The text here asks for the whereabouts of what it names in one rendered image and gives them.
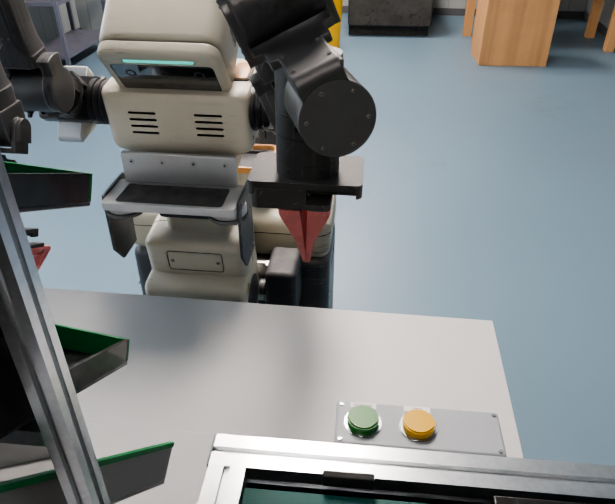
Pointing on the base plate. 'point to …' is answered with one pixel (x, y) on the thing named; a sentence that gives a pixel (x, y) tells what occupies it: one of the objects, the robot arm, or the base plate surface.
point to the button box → (480, 443)
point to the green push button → (363, 419)
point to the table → (280, 365)
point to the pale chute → (6, 484)
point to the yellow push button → (418, 424)
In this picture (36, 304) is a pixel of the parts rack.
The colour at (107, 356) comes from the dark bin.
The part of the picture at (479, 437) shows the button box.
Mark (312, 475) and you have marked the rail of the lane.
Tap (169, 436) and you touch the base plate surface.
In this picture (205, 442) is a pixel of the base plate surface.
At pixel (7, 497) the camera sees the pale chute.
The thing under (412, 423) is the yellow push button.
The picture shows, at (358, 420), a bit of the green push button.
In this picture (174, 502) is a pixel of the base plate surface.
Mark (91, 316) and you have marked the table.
